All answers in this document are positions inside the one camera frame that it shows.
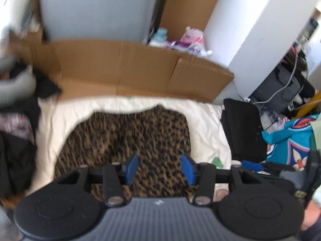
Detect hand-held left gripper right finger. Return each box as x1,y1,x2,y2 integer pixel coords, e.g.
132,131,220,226
181,154,266,206

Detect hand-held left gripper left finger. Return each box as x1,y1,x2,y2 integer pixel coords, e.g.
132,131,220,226
54,154,139,207

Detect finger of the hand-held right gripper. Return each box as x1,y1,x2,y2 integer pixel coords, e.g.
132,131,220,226
261,162,296,174
241,160,265,172

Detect leopard print garment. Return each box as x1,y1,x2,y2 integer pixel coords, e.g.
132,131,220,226
54,105,192,204

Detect folded black clothes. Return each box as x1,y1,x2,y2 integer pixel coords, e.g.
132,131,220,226
222,99,267,161

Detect pile of black clothes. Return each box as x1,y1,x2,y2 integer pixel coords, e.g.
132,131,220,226
0,65,62,199

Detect person's right hand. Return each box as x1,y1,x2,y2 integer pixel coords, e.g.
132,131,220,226
304,201,321,231

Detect teal printed blanket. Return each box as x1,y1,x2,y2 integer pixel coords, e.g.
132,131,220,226
262,114,321,171

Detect cream bear print bedsheet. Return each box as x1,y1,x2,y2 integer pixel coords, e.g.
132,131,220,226
25,97,232,204

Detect yellow table leg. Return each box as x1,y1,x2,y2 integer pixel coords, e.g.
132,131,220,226
296,97,318,117

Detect grey laptop bag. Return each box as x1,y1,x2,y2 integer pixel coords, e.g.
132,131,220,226
253,65,309,113

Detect brown cardboard sheet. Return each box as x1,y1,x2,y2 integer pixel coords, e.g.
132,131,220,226
10,39,235,103

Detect white purple printed packet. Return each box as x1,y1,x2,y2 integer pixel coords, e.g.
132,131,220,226
167,40,212,57

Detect pink bottle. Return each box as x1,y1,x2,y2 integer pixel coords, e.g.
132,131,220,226
181,26,204,46

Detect grey neck pillow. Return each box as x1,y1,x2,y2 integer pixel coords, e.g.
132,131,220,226
0,55,37,106

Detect tall brown cardboard box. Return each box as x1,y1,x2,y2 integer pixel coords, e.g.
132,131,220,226
159,0,227,44

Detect grey plastic-wrapped mattress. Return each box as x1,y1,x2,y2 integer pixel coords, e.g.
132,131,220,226
38,0,162,43

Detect white cable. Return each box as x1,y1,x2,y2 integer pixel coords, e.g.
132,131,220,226
251,50,301,106

